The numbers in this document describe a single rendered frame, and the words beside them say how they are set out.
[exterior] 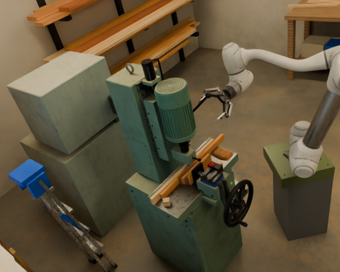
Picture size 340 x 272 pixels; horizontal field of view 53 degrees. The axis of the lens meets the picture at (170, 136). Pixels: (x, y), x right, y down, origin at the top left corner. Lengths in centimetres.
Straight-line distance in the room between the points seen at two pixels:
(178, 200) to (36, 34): 261
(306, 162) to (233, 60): 71
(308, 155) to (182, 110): 79
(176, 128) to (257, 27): 374
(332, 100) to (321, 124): 16
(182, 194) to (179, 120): 46
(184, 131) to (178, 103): 18
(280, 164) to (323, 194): 37
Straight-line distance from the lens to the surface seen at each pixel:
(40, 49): 398
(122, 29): 405
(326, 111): 193
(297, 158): 210
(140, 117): 189
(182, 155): 196
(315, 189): 249
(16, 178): 214
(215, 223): 224
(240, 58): 197
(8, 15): 382
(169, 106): 170
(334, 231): 293
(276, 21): 519
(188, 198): 193
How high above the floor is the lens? 231
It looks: 36 degrees down
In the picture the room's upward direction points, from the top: 14 degrees counter-clockwise
